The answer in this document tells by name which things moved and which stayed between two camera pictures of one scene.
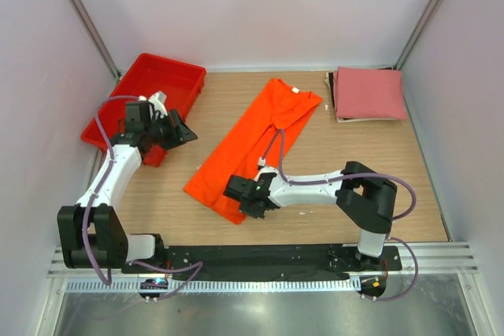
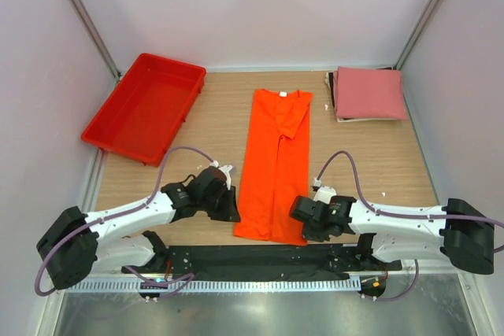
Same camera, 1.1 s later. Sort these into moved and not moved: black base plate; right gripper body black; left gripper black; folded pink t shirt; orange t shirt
Moved: left gripper black; orange t shirt; right gripper body black
Not moved: folded pink t shirt; black base plate
